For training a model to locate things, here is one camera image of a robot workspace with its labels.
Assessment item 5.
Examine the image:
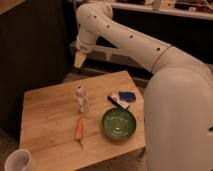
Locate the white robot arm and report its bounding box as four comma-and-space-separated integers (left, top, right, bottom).
76, 2, 213, 171

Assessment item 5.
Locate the blue sponge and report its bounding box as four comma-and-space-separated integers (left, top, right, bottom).
119, 92, 136, 102

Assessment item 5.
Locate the wooden table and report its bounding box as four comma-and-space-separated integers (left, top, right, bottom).
20, 71, 145, 171

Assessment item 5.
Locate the long grey case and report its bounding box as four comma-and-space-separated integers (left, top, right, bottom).
87, 45, 141, 68

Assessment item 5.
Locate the white patterned bottle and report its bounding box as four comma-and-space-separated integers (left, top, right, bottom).
76, 86, 89, 113

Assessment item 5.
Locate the green bowl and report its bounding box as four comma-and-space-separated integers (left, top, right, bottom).
101, 107, 137, 141

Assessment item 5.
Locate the white cup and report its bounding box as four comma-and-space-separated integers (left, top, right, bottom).
4, 149, 34, 171

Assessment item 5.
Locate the upper shelf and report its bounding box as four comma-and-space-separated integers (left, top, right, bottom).
68, 0, 213, 21

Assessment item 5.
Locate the orange carrot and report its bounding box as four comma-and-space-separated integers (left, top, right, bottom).
74, 117, 83, 143

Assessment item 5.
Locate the white and dark packet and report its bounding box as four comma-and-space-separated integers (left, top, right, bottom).
107, 93, 129, 109

